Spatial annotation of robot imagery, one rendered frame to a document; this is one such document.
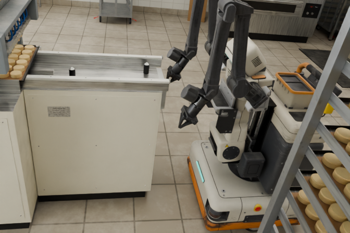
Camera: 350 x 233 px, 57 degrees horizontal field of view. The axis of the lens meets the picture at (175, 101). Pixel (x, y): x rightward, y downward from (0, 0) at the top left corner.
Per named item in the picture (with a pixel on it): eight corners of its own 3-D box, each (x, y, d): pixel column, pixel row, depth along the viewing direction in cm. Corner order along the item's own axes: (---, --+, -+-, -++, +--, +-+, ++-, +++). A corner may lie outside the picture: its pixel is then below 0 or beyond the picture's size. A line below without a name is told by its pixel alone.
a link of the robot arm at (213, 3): (225, -24, 160) (220, -28, 168) (198, -22, 159) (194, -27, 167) (221, 57, 185) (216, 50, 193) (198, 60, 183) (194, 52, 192)
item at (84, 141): (37, 206, 200) (19, 79, 153) (46, 167, 229) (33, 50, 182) (150, 200, 215) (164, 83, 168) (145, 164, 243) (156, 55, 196)
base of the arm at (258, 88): (269, 98, 150) (259, 85, 160) (259, 88, 147) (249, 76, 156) (254, 109, 153) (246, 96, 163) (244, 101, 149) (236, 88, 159)
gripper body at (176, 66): (170, 75, 186) (177, 65, 183) (167, 67, 194) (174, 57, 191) (179, 80, 189) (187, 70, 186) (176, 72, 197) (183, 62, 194)
